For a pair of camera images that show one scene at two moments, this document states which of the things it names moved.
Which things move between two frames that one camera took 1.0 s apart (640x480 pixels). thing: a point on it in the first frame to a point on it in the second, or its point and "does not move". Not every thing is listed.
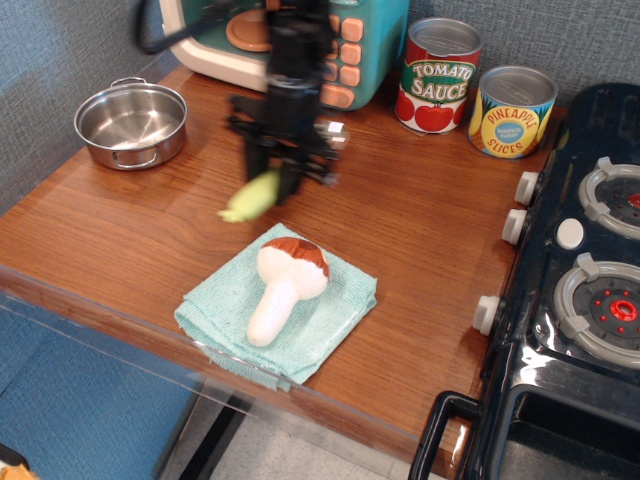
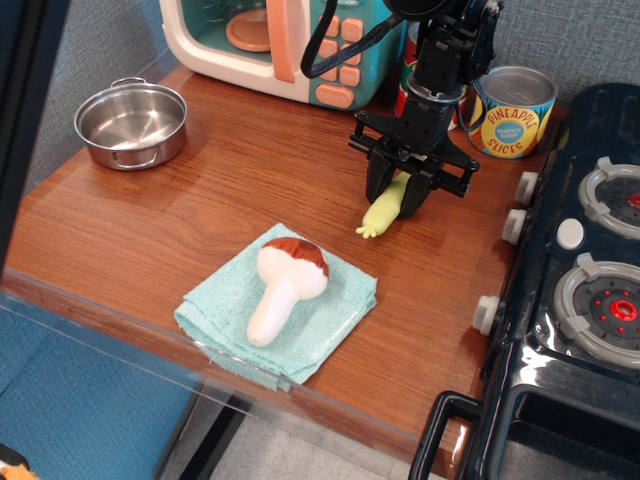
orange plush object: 17,472 does not move
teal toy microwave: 365,53 does not move
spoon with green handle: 253,198 to 383,211
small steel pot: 132,125 does not move
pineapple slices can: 511,111 does not move
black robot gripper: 286,133 to 421,138
